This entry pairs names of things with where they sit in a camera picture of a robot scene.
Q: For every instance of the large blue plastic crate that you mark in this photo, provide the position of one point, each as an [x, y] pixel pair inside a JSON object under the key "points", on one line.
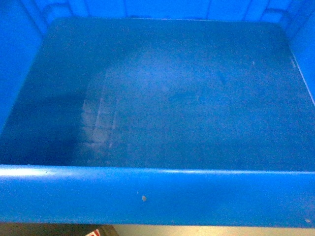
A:
{"points": [[159, 112]]}

